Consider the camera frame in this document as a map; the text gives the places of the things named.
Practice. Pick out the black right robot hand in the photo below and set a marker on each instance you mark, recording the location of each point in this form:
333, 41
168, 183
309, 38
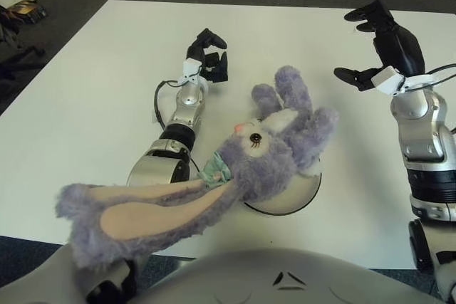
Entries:
402, 47

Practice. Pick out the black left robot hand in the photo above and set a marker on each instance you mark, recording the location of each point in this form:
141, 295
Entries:
219, 69

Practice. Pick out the purple plush rabbit doll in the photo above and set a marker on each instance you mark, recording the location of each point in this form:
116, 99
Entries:
263, 172

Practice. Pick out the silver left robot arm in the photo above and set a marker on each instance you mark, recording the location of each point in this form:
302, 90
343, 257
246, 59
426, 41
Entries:
189, 104

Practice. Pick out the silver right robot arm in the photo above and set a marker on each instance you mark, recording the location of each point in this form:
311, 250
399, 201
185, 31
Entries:
424, 133

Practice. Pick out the white plate with black rim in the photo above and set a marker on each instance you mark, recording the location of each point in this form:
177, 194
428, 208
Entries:
303, 193

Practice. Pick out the dark printed box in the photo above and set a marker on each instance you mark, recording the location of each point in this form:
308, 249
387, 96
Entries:
30, 12

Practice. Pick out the grey robot torso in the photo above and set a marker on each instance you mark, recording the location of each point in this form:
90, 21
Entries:
231, 275

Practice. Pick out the black office chair base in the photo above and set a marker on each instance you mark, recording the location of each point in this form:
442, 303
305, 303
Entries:
10, 53

